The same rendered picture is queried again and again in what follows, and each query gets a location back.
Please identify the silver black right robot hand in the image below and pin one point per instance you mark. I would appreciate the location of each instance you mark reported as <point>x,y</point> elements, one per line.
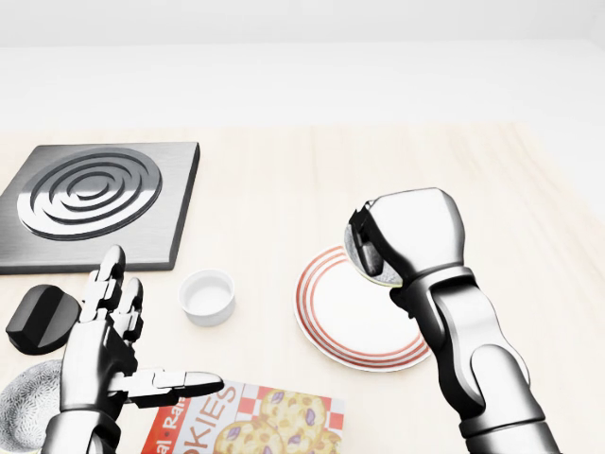
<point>425,232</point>

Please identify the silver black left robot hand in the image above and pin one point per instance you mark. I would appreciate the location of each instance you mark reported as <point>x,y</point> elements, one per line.
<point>90,359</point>

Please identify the patterned black and white bowl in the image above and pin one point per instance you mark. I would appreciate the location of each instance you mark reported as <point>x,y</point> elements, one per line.
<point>26,402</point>
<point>389,278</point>

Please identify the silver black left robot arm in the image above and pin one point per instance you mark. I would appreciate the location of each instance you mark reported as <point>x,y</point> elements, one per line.
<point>71,432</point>

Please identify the white plate with red rings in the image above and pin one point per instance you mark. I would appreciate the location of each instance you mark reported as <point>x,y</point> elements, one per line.
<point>354,321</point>

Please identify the flat dark stove plate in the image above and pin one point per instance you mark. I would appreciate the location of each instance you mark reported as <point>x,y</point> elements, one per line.
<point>175,189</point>

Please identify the round black knob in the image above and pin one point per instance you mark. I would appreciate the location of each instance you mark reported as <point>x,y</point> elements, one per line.
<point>40,317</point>

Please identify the small white ramekin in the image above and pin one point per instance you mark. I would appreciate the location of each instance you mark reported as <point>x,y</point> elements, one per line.
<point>206,298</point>

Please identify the printed red cookie box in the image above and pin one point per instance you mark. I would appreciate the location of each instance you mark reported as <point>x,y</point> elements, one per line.
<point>264,421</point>

